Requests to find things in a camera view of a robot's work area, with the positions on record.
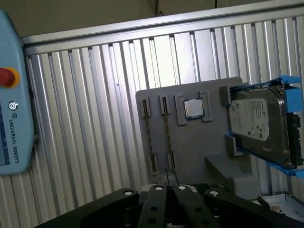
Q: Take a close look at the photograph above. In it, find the pale blue teach pendant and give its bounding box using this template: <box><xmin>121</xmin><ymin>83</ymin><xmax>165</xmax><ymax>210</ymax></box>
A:
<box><xmin>0</xmin><ymin>8</ymin><xmax>36</xmax><ymax>177</ymax></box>

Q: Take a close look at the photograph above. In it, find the silver hard disk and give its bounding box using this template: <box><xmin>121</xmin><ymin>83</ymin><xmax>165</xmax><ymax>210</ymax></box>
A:
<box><xmin>228</xmin><ymin>85</ymin><xmax>294</xmax><ymax>167</ymax></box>

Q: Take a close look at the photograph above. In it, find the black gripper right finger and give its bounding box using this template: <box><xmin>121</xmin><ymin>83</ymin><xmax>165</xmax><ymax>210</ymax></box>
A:
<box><xmin>172</xmin><ymin>184</ymin><xmax>304</xmax><ymax>228</ymax></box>

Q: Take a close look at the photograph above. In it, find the blue disk carrier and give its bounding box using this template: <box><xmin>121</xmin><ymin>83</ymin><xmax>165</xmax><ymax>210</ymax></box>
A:
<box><xmin>224</xmin><ymin>75</ymin><xmax>304</xmax><ymax>178</ymax></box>

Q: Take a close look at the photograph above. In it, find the silver CPU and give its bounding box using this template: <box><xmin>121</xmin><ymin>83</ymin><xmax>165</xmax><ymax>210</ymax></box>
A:
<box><xmin>184</xmin><ymin>98</ymin><xmax>205</xmax><ymax>119</ymax></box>

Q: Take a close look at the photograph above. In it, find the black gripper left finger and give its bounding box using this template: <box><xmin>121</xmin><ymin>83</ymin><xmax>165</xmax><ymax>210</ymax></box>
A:
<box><xmin>33</xmin><ymin>184</ymin><xmax>168</xmax><ymax>228</ymax></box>

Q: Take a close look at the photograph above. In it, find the grey parts rack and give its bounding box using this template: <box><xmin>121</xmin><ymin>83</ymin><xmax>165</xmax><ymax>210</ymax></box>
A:
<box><xmin>135</xmin><ymin>77</ymin><xmax>259</xmax><ymax>201</ymax></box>

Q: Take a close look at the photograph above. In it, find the dark blue RAM stick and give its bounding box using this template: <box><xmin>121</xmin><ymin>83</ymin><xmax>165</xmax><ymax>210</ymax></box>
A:
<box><xmin>161</xmin><ymin>95</ymin><xmax>177</xmax><ymax>167</ymax></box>
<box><xmin>143</xmin><ymin>97</ymin><xmax>158</xmax><ymax>173</ymax></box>

